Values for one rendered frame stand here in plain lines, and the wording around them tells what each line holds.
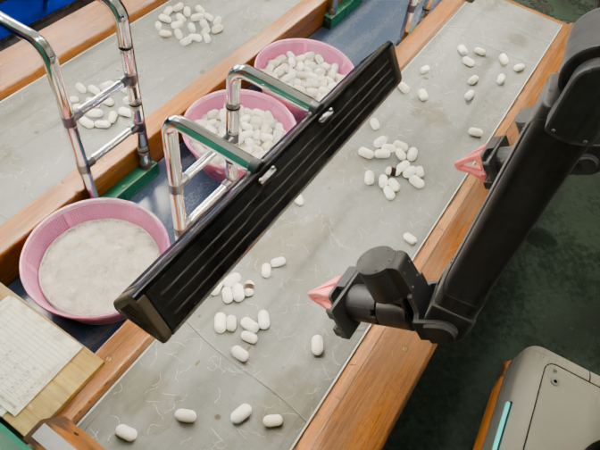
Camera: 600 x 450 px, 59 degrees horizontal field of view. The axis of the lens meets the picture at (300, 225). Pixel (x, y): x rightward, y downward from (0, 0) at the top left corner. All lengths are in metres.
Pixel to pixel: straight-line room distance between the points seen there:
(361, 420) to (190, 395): 0.28
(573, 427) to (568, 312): 0.64
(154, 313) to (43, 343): 0.39
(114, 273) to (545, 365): 1.20
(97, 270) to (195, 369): 0.28
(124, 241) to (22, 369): 0.31
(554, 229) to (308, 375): 1.64
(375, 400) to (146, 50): 1.05
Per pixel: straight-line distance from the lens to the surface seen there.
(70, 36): 1.56
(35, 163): 1.28
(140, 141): 1.19
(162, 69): 1.47
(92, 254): 1.10
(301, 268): 1.06
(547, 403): 1.66
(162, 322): 0.63
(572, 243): 2.42
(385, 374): 0.97
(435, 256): 1.12
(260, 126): 1.32
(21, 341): 1.00
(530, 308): 2.14
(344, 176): 1.23
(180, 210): 0.92
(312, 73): 1.48
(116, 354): 0.96
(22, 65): 1.49
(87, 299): 1.06
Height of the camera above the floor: 1.64
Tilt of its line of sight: 53 degrees down
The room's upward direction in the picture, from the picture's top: 11 degrees clockwise
